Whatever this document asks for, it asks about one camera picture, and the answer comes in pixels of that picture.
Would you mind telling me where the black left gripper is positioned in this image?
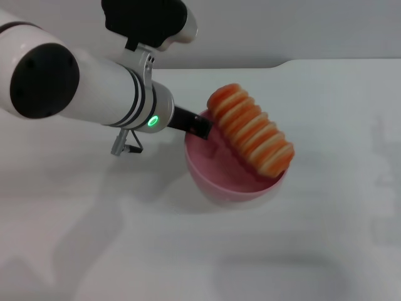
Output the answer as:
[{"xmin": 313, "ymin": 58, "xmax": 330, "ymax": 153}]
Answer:
[{"xmin": 168, "ymin": 105, "xmax": 215, "ymax": 140}]

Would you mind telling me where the orange striped bread loaf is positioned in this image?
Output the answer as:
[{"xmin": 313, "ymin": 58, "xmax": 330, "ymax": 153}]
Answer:
[{"xmin": 207, "ymin": 83, "xmax": 296, "ymax": 179}]

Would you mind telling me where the pink plastic bowl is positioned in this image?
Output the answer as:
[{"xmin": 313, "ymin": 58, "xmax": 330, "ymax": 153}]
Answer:
[{"xmin": 184, "ymin": 108, "xmax": 289, "ymax": 208}]

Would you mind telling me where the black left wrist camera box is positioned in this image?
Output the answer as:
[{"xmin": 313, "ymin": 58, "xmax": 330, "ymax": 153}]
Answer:
[{"xmin": 100, "ymin": 0, "xmax": 199, "ymax": 53}]

